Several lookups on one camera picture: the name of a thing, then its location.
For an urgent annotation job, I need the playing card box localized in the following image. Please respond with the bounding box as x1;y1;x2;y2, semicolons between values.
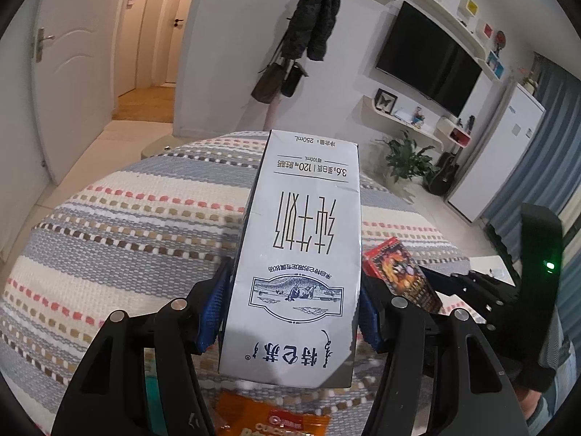
362;237;442;313

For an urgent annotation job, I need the white blue milk carton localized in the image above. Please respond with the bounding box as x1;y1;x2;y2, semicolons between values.
219;130;361;389

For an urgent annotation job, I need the white room door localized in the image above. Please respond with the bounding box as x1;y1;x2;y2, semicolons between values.
32;0;123;184

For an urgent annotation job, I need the white coffee table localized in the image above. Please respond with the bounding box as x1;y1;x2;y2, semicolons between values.
469;255;521;287

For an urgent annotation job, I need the orange snack bag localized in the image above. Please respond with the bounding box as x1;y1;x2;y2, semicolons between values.
215;392;330;436

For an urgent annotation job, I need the striped woven sofa cover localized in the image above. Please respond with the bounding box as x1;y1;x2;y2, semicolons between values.
1;131;470;435

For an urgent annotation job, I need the blue curtain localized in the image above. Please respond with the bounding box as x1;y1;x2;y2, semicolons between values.
484;55;580;352

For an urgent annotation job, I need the black acoustic guitar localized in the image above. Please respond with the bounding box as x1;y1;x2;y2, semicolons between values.
424;152;459;197

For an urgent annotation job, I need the green potted plant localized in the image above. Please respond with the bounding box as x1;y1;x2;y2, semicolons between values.
375;132;436;201

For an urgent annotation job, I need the white refrigerator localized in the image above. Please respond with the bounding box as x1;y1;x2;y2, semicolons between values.
447;82;545;223

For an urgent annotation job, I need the framed butterfly picture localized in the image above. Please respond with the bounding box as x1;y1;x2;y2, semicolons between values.
373;89;398;114

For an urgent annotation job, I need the pink coat rack stand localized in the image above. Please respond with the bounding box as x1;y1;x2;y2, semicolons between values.
260;53;297;140

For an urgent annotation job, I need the brown hanging bag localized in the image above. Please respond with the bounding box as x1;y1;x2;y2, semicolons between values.
251;62;287;104

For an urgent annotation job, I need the black hanging jacket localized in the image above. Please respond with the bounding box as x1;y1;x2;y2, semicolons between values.
281;0;341;62

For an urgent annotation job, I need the white lower wall shelf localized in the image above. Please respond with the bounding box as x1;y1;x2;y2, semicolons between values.
361;96;443;153

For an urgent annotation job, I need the white wall shelf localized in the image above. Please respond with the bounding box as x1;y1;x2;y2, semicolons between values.
419;0;503;83
361;96;443;153

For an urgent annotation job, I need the black wall television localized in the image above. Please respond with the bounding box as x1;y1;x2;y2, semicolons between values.
375;2;482;117

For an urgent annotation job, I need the white upper wall shelf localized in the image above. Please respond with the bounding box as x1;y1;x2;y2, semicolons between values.
419;0;503;83

